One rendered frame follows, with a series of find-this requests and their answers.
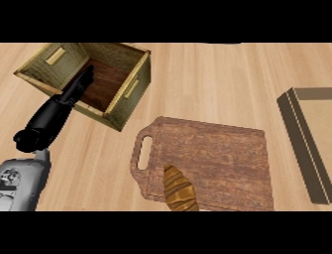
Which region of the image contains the open wooden crate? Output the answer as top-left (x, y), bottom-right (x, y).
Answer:
top-left (13, 43), bottom-right (152, 133)

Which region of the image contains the brown croissant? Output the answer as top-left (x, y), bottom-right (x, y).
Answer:
top-left (162, 163), bottom-right (200, 212)

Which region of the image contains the flat cardboard box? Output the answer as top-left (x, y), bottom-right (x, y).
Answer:
top-left (274, 86), bottom-right (332, 205)

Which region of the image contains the brown wooden cutting board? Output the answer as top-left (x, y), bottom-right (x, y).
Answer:
top-left (128, 115), bottom-right (274, 212)

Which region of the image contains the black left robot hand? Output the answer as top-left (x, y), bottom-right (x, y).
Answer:
top-left (11, 64), bottom-right (96, 154)

